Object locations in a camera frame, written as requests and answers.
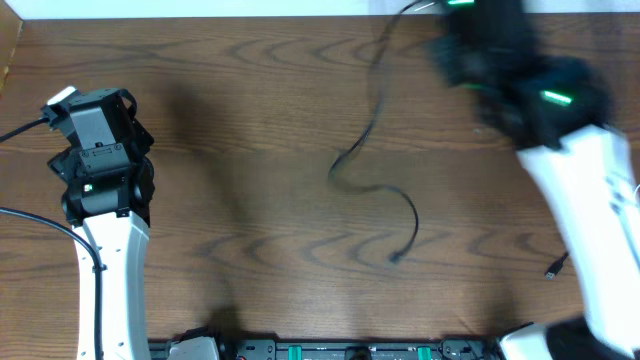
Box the thin black cable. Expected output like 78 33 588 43
327 0 446 265

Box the thick black USB cable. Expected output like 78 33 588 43
543 251 571 281

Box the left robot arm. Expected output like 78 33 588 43
42 86 155 359

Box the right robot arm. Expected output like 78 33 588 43
432 0 639 359

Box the cardboard side panel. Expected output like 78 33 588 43
0 0 23 89

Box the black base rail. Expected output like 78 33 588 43
149 327 503 360

